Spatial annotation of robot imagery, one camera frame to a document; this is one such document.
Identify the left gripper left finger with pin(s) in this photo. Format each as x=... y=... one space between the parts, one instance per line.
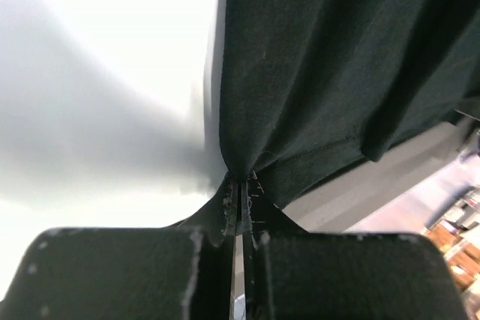
x=183 y=271

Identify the black t shirt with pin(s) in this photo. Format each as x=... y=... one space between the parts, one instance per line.
x=311 y=88

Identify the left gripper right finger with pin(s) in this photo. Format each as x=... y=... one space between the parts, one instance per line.
x=291 y=273

